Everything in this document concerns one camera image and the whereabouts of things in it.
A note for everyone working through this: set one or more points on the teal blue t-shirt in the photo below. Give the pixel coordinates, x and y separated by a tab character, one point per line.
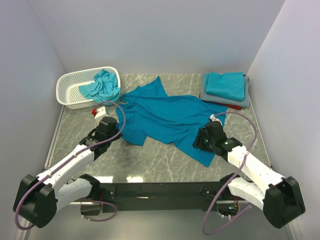
148	111

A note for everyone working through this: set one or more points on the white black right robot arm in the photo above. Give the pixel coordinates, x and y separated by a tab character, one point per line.
279	197

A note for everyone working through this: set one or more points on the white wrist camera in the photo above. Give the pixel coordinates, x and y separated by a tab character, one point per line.
99	113
213	118

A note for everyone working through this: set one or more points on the light turquoise crumpled t-shirt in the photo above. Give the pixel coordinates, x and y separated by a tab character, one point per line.
104	88

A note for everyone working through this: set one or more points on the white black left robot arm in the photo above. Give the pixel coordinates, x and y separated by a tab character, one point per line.
40	197

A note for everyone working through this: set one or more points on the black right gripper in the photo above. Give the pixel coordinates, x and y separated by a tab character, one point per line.
198	142

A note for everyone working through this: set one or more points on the folded teal t-shirt top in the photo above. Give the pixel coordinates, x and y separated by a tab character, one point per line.
230	85

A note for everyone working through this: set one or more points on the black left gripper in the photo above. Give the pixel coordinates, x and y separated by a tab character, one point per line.
118	136

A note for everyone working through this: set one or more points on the folded red t-shirt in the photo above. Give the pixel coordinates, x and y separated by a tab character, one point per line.
221	101

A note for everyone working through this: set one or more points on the white perforated plastic basket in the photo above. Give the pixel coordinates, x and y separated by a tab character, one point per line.
67	87

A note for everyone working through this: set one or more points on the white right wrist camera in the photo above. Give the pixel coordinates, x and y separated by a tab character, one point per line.
213	118

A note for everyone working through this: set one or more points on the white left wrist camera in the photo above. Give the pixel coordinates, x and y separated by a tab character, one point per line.
99	113

